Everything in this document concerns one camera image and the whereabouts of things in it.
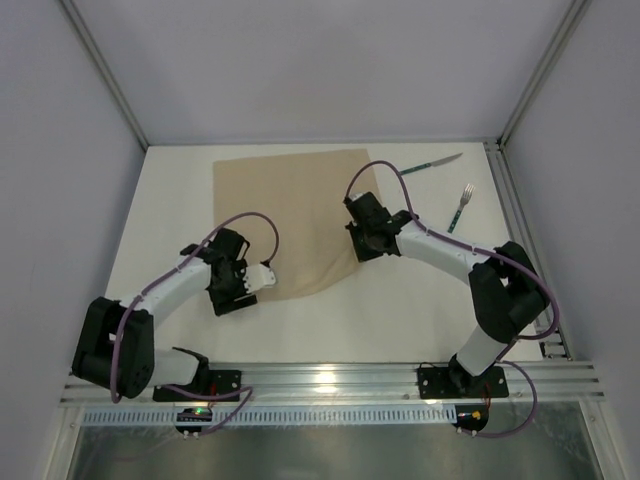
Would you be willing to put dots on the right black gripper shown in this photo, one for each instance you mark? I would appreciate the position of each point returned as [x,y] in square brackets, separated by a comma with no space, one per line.
[360,245]

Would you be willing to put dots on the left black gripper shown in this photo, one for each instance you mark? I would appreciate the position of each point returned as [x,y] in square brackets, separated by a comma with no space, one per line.
[234,303]

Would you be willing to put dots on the beige cloth napkin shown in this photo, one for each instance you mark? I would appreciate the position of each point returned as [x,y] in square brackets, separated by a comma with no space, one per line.
[290,208]

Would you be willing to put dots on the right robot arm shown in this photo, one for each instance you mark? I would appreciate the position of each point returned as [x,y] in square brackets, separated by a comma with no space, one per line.
[506,297]

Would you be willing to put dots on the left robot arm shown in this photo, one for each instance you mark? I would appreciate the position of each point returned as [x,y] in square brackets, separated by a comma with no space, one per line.
[116,348]

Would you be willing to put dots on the left black controller board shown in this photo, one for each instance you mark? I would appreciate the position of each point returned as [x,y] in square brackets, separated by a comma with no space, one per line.
[191,422]

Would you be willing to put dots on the black controller board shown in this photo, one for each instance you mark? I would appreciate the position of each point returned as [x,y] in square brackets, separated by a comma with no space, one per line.
[471,418]
[191,422]

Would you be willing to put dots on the right black controller board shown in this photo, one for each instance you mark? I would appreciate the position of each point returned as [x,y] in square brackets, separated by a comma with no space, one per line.
[471,418]

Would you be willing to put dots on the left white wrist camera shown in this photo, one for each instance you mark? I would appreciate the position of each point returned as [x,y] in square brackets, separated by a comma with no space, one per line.
[257,277]

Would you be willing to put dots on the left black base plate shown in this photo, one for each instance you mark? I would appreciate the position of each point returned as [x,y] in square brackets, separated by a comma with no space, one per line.
[213,383]

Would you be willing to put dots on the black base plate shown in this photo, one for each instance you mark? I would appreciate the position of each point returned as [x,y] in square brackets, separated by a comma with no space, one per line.
[213,383]
[445,383]

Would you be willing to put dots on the green handled fork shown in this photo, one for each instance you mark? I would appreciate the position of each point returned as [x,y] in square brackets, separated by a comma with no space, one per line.
[464,200]

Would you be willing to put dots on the green handled knife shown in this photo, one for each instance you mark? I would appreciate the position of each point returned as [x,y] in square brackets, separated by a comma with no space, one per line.
[431,164]

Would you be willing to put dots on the right side aluminium rail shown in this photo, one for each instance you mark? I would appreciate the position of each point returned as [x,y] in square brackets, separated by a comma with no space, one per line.
[548,332]

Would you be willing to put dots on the aluminium mounting rail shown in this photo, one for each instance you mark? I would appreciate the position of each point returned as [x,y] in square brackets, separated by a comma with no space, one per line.
[369,383]

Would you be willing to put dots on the slotted grey cable duct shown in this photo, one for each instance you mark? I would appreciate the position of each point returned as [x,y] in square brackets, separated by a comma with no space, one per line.
[278,416]

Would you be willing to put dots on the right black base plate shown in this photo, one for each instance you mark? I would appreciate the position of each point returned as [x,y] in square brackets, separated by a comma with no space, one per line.
[445,383]

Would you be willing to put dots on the right aluminium frame post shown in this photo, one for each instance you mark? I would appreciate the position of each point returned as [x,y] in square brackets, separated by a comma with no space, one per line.
[552,53]

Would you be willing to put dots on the aluminium frame post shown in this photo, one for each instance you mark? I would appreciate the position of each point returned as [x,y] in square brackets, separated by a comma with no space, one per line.
[552,53]
[82,31]

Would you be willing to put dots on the left aluminium frame post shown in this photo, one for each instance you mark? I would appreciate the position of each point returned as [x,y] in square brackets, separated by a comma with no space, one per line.
[82,31]

